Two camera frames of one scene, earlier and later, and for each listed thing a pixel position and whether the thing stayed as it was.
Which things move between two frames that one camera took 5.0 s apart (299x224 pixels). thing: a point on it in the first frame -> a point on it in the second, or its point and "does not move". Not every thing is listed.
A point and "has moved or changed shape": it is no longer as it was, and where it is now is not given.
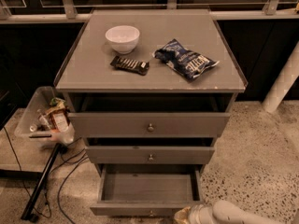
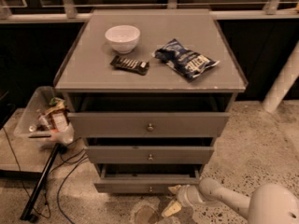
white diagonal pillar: x=283 y=83 does not move
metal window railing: x=64 y=10 does not move
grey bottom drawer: x=148 y=189 has moved or changed shape
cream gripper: x=196 y=215 -> x=183 y=196
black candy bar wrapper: x=130 y=64 does not move
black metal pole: x=27 y=215 does not move
